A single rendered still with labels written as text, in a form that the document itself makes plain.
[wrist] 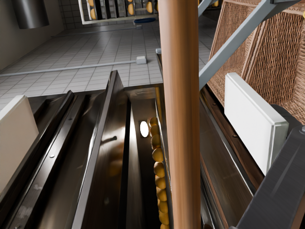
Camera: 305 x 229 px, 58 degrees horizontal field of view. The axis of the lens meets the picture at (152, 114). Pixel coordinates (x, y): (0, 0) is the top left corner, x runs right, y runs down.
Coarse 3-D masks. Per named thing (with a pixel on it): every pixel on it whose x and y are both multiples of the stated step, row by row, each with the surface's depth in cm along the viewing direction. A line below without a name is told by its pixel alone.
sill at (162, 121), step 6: (156, 90) 175; (156, 96) 166; (156, 102) 158; (162, 102) 157; (162, 108) 150; (162, 114) 143; (162, 120) 136; (162, 126) 131; (162, 132) 126; (162, 138) 121; (162, 144) 125; (168, 150) 112; (168, 156) 108; (168, 162) 105; (168, 168) 101; (168, 174) 98; (168, 180) 102
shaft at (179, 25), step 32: (160, 0) 20; (192, 0) 20; (160, 32) 21; (192, 32) 21; (192, 64) 22; (192, 96) 23; (192, 128) 24; (192, 160) 25; (192, 192) 27; (192, 224) 29
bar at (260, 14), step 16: (208, 0) 101; (272, 0) 55; (288, 0) 56; (256, 16) 57; (240, 32) 59; (160, 48) 109; (224, 48) 60; (160, 64) 92; (208, 64) 62; (208, 80) 63; (208, 176) 38; (208, 192) 35; (208, 208) 33; (208, 224) 31; (224, 224) 30
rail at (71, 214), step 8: (112, 72) 171; (104, 96) 135; (104, 104) 126; (96, 120) 111; (96, 128) 105; (88, 152) 90; (88, 160) 86; (80, 176) 79; (80, 184) 75; (80, 192) 72; (72, 208) 68; (72, 216) 65; (72, 224) 63
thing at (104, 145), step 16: (112, 80) 155; (112, 96) 135; (112, 112) 125; (112, 128) 116; (96, 144) 93; (112, 144) 108; (96, 160) 84; (112, 160) 101; (96, 176) 80; (112, 176) 95; (96, 192) 76; (112, 192) 90; (80, 208) 67; (96, 208) 73; (112, 208) 85; (80, 224) 62; (96, 224) 70; (112, 224) 81
